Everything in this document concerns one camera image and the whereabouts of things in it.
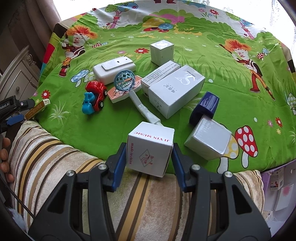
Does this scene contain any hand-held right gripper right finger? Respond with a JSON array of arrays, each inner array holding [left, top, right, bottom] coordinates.
[[171, 142, 271, 241]]

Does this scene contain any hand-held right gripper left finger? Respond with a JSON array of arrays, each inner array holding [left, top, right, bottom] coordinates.
[[28, 142, 127, 241]]

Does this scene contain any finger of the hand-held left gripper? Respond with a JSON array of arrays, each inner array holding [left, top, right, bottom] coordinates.
[[0, 115, 25, 132], [15, 98, 35, 111]]

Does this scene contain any gold brown slim box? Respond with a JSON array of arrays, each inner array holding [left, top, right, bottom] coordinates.
[[25, 98, 51, 120]]

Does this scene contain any white cube box red print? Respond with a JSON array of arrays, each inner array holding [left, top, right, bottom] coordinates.
[[127, 121, 175, 178]]

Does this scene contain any long white box black text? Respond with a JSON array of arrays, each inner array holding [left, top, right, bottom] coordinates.
[[140, 60, 181, 98]]

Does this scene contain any purple cardboard box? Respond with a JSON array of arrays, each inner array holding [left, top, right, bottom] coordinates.
[[261, 159, 296, 237]]

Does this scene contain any person's left hand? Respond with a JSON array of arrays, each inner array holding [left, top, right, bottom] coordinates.
[[0, 137, 15, 184]]

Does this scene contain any cream carved dresser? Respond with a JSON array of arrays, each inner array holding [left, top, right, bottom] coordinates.
[[0, 45, 43, 102]]

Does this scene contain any silver grey box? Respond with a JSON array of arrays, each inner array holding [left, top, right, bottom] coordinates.
[[184, 115, 232, 161]]

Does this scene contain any blue plastic toy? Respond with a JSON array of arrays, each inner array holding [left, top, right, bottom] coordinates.
[[82, 92, 98, 115]]

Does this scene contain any striped beige towel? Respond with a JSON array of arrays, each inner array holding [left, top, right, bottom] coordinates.
[[8, 119, 265, 241]]

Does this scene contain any dark blue box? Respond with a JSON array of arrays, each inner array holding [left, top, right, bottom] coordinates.
[[189, 91, 220, 126]]

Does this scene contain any large white box silver logo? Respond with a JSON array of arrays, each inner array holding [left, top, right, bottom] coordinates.
[[148, 65, 206, 119]]

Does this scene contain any red toy car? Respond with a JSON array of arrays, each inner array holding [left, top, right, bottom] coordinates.
[[85, 81, 107, 109]]

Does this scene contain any white power adapter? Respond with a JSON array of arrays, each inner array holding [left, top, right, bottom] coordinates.
[[93, 61, 137, 82]]

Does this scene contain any beige curtain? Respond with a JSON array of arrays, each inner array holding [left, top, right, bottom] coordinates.
[[9, 0, 63, 61]]

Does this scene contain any white flat remote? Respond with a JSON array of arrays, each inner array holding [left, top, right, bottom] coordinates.
[[102, 56, 135, 71]]

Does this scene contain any white fluffy clothing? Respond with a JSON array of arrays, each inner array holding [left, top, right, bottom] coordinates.
[[6, 208, 25, 231]]

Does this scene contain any green cartoon printed cloth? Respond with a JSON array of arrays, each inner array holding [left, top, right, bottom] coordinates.
[[35, 0, 296, 173]]

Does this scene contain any glossy white cube box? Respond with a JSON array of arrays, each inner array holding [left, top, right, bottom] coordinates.
[[150, 39, 174, 67]]

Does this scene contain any teal toy racket white handle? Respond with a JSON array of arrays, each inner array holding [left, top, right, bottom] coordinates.
[[113, 69, 164, 128]]

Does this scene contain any thin black cable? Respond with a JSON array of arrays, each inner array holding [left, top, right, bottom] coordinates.
[[0, 172, 36, 219]]

